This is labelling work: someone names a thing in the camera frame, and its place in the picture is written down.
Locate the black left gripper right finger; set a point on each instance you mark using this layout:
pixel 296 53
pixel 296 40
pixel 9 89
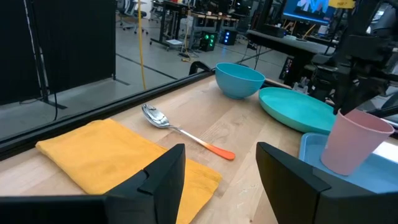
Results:
pixel 295 193

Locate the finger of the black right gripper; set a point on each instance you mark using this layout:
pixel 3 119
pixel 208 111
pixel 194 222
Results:
pixel 387 112
pixel 354 96

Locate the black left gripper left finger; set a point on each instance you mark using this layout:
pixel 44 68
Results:
pixel 140 202

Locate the pink plastic cup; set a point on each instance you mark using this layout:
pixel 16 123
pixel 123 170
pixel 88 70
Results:
pixel 351 146

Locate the teal bowl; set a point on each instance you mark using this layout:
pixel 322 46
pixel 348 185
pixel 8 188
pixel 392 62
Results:
pixel 295 109

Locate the yellow cloth napkin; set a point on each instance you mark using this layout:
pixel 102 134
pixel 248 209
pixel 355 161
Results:
pixel 93 155

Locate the blue plastic bowl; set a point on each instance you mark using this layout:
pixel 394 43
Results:
pixel 239 85

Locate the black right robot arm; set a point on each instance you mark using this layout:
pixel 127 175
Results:
pixel 385 21

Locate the light blue plastic tray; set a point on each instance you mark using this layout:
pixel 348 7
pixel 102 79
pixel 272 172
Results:
pixel 382 177

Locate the yellow sign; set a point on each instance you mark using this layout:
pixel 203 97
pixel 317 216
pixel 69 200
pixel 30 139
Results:
pixel 341 3

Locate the computer monitor blue screen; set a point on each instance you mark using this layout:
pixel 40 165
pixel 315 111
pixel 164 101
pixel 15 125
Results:
pixel 308 12

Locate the black computer coloured lights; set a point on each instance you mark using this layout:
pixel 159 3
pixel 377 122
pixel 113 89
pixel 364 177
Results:
pixel 286 68

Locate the dark desk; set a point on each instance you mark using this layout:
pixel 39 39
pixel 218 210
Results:
pixel 280 42

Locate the black computer blue lights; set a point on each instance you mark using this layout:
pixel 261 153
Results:
pixel 228 37

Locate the wooden top table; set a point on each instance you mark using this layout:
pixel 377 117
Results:
pixel 211 18

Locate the black computer green lights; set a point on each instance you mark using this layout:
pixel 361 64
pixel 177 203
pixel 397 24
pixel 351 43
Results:
pixel 207 40

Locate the black partition panel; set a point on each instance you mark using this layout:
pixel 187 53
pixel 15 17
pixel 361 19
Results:
pixel 77 40

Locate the office chair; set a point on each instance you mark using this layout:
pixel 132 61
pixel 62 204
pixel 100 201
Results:
pixel 127 12

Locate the black-legged desk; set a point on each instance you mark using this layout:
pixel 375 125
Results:
pixel 172 6

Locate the black metal table frame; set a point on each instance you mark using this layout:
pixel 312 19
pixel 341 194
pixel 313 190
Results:
pixel 93 113

